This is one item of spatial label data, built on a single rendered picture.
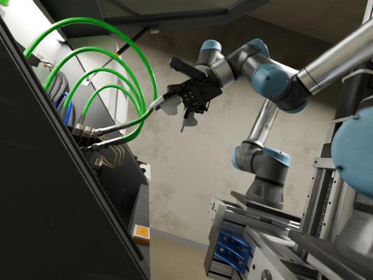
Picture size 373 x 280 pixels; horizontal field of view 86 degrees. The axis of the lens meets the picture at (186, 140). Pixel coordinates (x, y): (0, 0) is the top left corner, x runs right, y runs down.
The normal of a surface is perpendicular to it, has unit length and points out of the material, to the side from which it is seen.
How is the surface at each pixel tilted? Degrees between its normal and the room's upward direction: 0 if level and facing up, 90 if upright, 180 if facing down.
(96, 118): 90
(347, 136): 98
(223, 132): 90
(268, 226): 90
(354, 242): 72
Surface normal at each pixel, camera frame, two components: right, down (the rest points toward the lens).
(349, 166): -0.79, -0.18
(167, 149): 0.04, -0.07
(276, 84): 0.27, 0.66
